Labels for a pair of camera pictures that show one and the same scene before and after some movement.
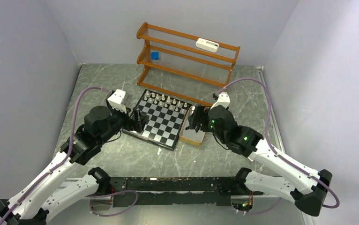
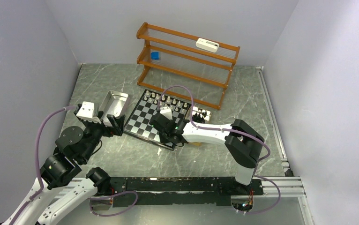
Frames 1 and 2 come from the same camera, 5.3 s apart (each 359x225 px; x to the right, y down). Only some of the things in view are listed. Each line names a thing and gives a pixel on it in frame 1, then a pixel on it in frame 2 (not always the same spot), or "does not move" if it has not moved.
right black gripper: (199, 111) to (163, 139)
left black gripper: (139, 120) to (117, 124)
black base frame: (181, 191) does not move
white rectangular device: (207, 45) does not move
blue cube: (155, 55) does not move
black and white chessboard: (167, 116) does not move
